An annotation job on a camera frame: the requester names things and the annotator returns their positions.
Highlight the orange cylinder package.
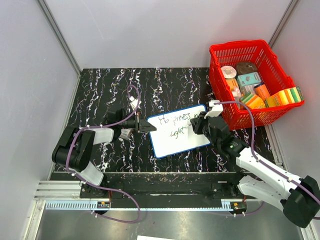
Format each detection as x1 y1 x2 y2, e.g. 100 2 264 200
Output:
254 82 271 101

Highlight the red plastic basket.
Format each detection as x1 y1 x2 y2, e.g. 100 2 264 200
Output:
209 39 305 130

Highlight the yellow orange sponge pack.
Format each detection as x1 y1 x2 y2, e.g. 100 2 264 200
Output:
265 86 304 108

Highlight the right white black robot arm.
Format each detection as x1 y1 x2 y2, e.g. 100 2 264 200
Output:
190 112 320 228

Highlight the white paper sheet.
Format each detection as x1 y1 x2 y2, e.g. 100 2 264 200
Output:
137 235 172 240

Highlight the green yellow sponge box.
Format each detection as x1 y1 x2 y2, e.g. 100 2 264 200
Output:
240 92 266 110

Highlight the teal box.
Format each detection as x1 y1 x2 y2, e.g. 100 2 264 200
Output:
237 72 262 88

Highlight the brown round item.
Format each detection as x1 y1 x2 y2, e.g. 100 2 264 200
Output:
235 61 258 75

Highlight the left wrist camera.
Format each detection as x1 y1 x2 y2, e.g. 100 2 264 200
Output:
129 96 140 110

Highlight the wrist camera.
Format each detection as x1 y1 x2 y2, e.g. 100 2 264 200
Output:
204 99 223 119
129 96 140 110

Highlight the blue framed whiteboard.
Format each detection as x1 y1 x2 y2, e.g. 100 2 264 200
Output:
147 104 210 159

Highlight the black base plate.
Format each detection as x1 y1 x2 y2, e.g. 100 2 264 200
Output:
79 171 258 201

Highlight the orange pink package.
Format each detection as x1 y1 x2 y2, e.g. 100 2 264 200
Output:
225 78 240 92

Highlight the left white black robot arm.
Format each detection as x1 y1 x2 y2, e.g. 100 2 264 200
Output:
51 109 157 198

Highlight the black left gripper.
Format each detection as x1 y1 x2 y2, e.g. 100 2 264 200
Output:
118 111 157 134

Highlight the white slotted cable duct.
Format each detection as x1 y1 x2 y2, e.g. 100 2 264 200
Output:
45 198 241 211

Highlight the white grey box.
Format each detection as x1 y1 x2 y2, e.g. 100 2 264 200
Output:
240 84 257 95

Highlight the aluminium rail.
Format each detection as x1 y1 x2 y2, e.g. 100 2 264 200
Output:
33 181 83 200

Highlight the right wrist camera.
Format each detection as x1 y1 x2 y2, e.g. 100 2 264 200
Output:
204 99 223 119

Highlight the white tape roll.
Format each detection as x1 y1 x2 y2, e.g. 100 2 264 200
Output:
220 65 237 79

